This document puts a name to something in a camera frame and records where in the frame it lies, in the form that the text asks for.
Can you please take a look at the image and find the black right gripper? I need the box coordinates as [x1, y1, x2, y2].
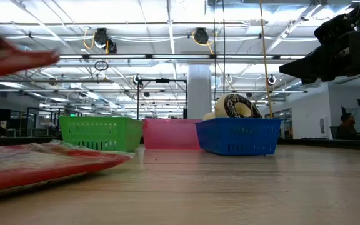
[278, 12, 360, 85]

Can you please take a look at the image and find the pink plastic bin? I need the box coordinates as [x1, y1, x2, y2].
[141, 117, 203, 150]

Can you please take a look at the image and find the white building column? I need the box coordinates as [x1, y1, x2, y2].
[187, 64, 213, 119]

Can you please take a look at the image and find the black metal frame stand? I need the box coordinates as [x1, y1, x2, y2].
[136, 77, 189, 120]

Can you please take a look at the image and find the yellow hanging cable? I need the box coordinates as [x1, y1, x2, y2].
[258, 0, 274, 119]

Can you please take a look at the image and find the blue plastic basket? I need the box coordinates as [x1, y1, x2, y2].
[194, 117, 283, 156]

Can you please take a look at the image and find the seated person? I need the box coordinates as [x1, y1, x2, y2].
[335, 112, 360, 141]

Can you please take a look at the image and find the chocolate frosted toy donut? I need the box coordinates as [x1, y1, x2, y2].
[214, 92, 261, 119]

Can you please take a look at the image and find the green plastic basket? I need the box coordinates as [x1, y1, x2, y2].
[58, 116, 144, 153]

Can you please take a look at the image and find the large ceiling cable reel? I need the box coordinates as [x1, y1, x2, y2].
[193, 27, 210, 45]
[93, 27, 118, 54]

